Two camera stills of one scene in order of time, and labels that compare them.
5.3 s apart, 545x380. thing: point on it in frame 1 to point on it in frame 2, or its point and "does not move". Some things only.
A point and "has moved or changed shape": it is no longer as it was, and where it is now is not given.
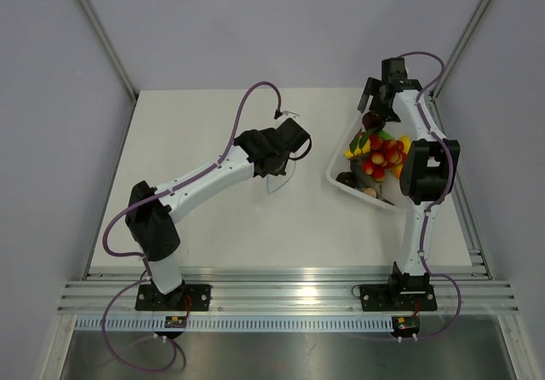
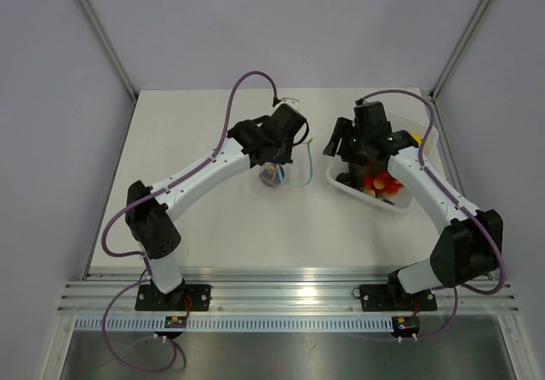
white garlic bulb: [370, 192] does not move
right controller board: [405, 325] does not move
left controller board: [175, 322] does not move
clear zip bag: [276, 181] has moved or changed shape
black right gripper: [373, 88] to [344, 128]
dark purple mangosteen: [347, 179] does not move
